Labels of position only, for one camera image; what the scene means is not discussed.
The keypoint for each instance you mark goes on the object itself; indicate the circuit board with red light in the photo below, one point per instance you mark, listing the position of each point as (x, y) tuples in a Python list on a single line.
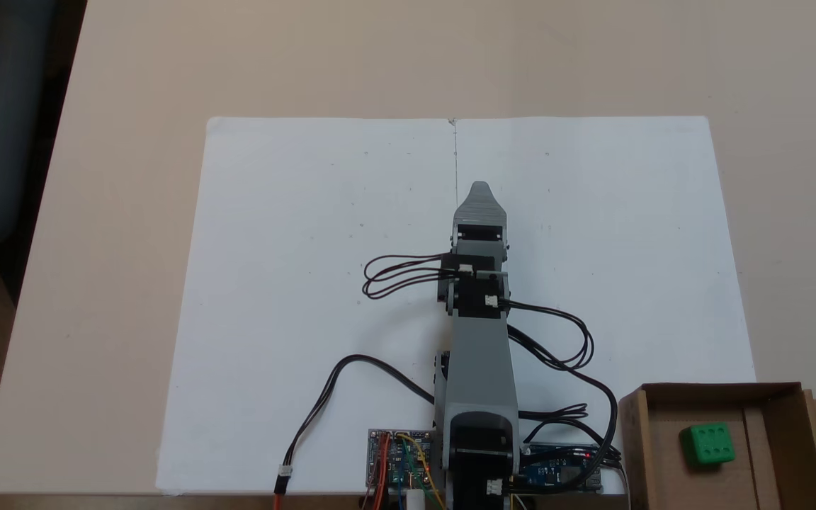
[(397, 460)]

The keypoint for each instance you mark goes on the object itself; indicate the brown cardboard box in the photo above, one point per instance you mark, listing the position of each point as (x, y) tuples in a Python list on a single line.
[(776, 453)]

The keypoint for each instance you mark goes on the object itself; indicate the grey blue chair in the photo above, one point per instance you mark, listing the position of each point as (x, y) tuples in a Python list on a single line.
[(4, 120)]

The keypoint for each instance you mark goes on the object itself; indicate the white paper sheet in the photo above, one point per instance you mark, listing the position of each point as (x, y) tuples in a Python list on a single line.
[(309, 297), (663, 248)]

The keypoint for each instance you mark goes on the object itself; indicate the white connector block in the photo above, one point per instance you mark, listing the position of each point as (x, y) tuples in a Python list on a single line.
[(415, 501)]

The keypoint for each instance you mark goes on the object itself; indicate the green die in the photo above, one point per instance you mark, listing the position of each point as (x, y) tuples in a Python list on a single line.
[(707, 443)]

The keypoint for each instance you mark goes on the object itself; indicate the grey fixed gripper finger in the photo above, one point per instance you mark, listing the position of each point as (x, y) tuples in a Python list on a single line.
[(480, 205)]

